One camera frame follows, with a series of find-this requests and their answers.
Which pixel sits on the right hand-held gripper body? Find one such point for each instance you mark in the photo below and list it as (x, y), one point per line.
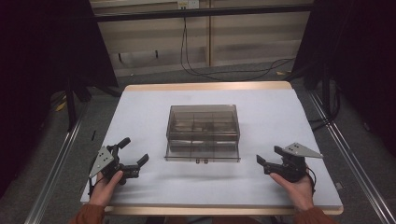
(291, 165)

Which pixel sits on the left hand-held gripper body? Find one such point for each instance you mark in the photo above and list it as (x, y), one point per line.
(102, 160)

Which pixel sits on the clear grey compartment storage box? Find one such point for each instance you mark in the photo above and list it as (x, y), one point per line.
(202, 133)

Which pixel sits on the person's right hand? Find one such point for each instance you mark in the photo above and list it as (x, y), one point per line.
(297, 191)

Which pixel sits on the person's left hand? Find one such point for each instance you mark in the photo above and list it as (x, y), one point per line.
(104, 189)

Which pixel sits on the white table mat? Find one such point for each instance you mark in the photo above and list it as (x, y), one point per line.
(193, 186)

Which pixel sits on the black metal stand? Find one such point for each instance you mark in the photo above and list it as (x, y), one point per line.
(71, 109)

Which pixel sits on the yellow tape piece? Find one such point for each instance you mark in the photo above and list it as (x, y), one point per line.
(280, 73)
(61, 106)

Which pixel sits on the wooden table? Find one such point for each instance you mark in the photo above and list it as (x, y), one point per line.
(205, 86)

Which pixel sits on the black curtain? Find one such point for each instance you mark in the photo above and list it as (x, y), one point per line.
(358, 62)
(37, 62)

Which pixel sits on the black horizontal bar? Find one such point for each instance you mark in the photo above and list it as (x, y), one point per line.
(202, 12)

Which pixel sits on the metal floor rail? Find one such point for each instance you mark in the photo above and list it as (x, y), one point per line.
(358, 168)
(53, 177)

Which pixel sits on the white wall socket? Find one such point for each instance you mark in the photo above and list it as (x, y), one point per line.
(188, 3)

